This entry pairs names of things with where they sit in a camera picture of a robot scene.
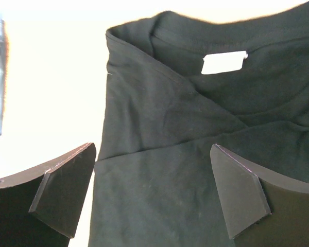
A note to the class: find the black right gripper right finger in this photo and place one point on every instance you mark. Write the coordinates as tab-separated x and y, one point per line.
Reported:
260	207

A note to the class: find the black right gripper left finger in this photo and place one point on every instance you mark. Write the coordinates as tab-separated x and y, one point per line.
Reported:
41	206

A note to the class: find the black t-shirt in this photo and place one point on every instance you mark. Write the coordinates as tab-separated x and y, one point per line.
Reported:
175	87

